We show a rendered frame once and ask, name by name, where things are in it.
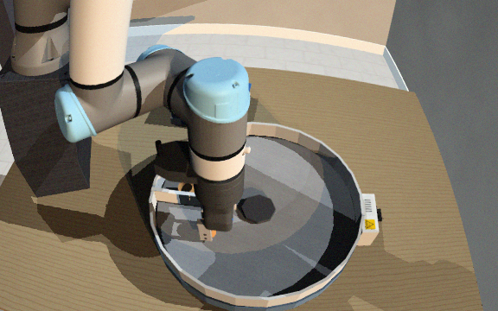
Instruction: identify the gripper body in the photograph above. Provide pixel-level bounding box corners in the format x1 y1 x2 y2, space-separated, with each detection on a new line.
154 140 251 232

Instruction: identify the orange-bronze short metal sleeve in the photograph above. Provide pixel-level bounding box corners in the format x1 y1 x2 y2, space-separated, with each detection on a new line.
178 183 195 193

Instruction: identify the blue open-top crate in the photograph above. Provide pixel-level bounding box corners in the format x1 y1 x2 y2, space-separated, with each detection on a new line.
169 83 252 125

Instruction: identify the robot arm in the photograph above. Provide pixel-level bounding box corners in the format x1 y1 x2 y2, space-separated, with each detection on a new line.
10 0 250 161

